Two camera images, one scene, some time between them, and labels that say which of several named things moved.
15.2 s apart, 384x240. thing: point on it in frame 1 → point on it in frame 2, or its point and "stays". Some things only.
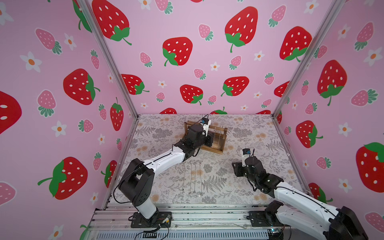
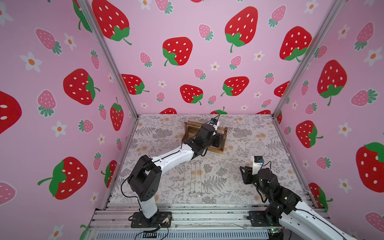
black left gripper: [208, 139] → [217, 140]
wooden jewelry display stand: [219, 136] stays
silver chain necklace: [191, 179] stays
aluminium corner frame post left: [90, 15] stays
